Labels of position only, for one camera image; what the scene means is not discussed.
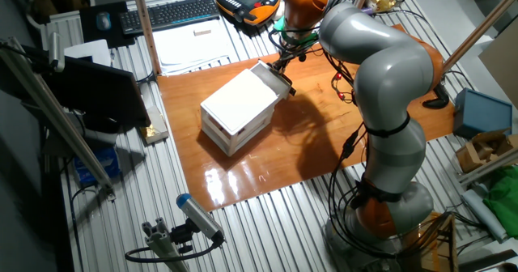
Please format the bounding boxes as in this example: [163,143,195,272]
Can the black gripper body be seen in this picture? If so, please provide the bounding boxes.
[275,52,297,69]

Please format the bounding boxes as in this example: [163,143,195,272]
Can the white drawer with black handle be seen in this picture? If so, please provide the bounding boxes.
[249,59,296,101]

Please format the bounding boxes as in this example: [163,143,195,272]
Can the open cardboard box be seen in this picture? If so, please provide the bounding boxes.
[456,128,518,174]

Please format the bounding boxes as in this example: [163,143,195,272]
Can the white round object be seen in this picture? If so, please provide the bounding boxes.
[271,4,287,22]

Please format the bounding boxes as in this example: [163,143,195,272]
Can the white paper stack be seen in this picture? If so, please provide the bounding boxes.
[151,19,236,75]

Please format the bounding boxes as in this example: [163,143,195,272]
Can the brown wooden board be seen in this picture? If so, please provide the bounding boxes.
[156,23,456,213]

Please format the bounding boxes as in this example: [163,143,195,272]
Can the yellow foil bag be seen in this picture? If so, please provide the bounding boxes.
[367,0,397,13]

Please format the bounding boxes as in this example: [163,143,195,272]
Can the black computer keyboard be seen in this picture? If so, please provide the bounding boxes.
[118,0,222,36]

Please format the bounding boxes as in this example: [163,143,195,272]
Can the small gold box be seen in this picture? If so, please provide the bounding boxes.
[139,104,170,145]

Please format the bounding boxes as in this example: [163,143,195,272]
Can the grey computer mouse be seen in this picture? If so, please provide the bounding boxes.
[96,11,113,32]

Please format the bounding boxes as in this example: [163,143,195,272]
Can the black monitor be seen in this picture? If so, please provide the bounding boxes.
[23,45,151,134]

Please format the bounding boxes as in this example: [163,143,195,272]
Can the white flat box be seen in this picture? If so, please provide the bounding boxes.
[63,39,113,67]

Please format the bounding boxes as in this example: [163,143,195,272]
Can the black mouse pad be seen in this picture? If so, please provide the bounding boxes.
[79,0,137,49]

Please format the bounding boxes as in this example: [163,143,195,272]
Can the blue box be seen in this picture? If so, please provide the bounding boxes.
[452,87,514,139]

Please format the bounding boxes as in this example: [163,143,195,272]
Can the blue packet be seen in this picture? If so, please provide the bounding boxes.
[72,146,121,186]

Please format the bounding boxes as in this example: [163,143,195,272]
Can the brown cardboard sheet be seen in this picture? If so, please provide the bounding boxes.
[478,28,518,111]

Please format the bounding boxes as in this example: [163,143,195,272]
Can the long aluminium strut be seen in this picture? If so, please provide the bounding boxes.
[0,36,117,202]

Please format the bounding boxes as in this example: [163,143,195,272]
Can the aluminium bar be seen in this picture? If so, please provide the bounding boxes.
[459,148,518,186]

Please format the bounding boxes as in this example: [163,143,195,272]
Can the wooden crate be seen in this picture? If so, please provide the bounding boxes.
[398,210,461,272]

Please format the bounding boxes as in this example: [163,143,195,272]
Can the white roll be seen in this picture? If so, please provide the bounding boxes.
[461,189,509,243]

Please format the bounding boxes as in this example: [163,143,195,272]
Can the green cloth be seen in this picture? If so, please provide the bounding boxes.
[483,164,518,240]

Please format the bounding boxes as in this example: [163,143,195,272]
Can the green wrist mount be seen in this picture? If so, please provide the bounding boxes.
[273,19,319,46]

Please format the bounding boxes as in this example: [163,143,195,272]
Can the white drawer cabinet frame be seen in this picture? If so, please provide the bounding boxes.
[199,68,280,158]

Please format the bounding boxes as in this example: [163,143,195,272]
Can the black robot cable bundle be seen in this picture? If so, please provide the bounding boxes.
[267,0,389,261]

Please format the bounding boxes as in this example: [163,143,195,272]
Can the grey camera with blue end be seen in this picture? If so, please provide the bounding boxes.
[169,193,226,255]

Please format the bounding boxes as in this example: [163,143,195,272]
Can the aluminium profile mount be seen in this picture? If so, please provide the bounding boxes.
[141,217,191,272]

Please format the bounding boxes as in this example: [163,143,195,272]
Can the silver camera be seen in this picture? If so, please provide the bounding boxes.
[47,31,66,74]

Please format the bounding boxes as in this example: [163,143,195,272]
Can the black camera cable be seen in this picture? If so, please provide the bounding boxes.
[124,239,223,264]

